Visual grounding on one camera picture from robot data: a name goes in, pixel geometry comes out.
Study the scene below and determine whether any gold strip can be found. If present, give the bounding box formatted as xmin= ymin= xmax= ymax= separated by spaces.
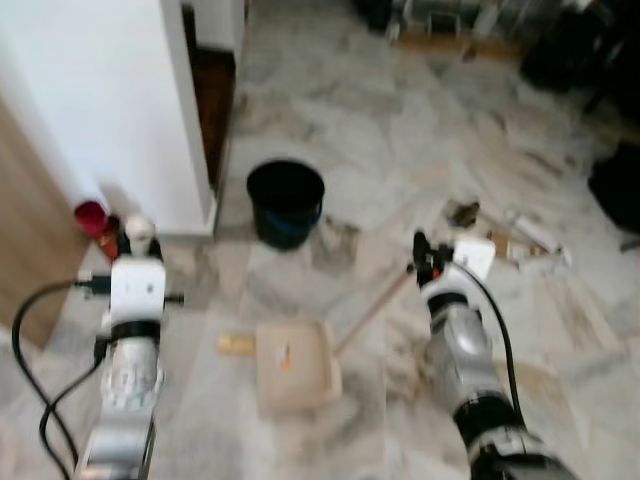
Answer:
xmin=217 ymin=332 xmax=258 ymax=357

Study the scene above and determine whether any red-capped spray can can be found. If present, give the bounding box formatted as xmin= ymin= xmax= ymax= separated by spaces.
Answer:
xmin=73 ymin=199 xmax=123 ymax=257

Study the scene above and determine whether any brown cardboard scrap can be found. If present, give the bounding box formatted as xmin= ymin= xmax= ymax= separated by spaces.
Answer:
xmin=489 ymin=231 xmax=547 ymax=264

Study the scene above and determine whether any white paper strip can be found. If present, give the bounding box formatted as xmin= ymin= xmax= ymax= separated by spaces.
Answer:
xmin=503 ymin=207 xmax=573 ymax=268

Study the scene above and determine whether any light wood panel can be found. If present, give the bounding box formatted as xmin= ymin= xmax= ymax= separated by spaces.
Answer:
xmin=0 ymin=95 xmax=92 ymax=348

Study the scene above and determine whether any black round bucket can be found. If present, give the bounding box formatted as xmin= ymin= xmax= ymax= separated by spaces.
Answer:
xmin=246 ymin=159 xmax=327 ymax=252

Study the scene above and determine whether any small black bag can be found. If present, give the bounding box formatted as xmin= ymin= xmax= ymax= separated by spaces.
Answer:
xmin=587 ymin=139 xmax=640 ymax=237

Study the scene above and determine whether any dark wooden staircase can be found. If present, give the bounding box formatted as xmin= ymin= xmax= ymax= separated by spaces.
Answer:
xmin=184 ymin=5 xmax=237 ymax=193

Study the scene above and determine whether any brown wooden base board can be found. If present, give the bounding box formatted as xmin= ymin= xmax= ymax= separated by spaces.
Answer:
xmin=394 ymin=31 xmax=532 ymax=60

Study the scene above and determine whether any white metal rack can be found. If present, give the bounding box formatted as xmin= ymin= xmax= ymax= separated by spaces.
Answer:
xmin=384 ymin=0 xmax=527 ymax=39

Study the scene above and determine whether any large black bag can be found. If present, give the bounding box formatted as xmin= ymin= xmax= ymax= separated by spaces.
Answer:
xmin=519 ymin=0 xmax=640 ymax=98

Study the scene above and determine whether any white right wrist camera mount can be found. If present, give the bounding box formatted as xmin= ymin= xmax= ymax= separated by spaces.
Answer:
xmin=453 ymin=237 xmax=498 ymax=285

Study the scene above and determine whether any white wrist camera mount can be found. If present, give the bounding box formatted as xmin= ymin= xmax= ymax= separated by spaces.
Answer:
xmin=453 ymin=237 xmax=498 ymax=285
xmin=109 ymin=257 xmax=167 ymax=324

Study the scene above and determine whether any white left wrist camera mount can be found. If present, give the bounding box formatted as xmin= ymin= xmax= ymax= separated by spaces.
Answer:
xmin=109 ymin=257 xmax=167 ymax=324

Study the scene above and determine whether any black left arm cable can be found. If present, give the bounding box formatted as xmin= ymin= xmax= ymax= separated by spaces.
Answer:
xmin=11 ymin=278 xmax=113 ymax=480

